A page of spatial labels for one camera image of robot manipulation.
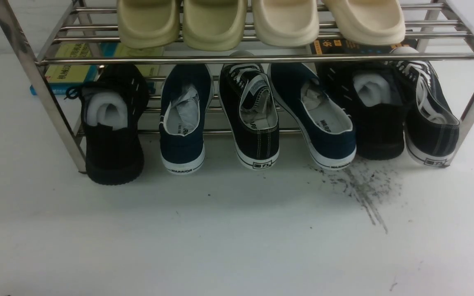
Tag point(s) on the black canvas sneaker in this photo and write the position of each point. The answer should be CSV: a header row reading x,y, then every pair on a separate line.
x,y
247,101
431,129

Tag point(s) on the stainless steel shoe rack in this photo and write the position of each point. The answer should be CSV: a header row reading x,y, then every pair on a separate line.
x,y
74,41

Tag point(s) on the navy canvas shoe left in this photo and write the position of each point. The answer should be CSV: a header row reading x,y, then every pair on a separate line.
x,y
184,100

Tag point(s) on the navy canvas shoe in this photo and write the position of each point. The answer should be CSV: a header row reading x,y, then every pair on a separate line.
x,y
184,100
326,127

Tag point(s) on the navy canvas shoe right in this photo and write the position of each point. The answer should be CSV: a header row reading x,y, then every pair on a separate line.
x,y
326,127

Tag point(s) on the olive green slipper right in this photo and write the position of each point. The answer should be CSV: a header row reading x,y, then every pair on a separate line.
x,y
213,25

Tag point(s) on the olive green slipper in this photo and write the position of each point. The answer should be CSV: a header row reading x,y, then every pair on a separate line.
x,y
213,25
148,23

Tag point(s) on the black knit sneaker left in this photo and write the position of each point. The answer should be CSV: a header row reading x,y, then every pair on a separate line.
x,y
111,108

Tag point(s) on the black knit sneaker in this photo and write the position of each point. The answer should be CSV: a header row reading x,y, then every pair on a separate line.
x,y
371,94
111,108

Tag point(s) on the cream slipper left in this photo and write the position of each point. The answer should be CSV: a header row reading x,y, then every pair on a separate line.
x,y
286,23

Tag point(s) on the cream slipper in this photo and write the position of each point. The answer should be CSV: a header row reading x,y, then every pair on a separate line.
x,y
286,23
369,22

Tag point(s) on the black orange book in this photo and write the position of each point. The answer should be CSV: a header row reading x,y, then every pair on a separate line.
x,y
342,46

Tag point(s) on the black knit sneaker right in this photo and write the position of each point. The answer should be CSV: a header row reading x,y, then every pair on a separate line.
x,y
371,94

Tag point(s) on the olive green slipper left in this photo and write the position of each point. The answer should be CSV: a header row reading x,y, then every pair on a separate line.
x,y
148,23

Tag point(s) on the cream slipper right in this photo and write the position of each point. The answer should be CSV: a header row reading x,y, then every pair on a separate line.
x,y
369,22

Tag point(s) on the yellow green book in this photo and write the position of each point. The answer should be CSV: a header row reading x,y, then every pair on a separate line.
x,y
62,77

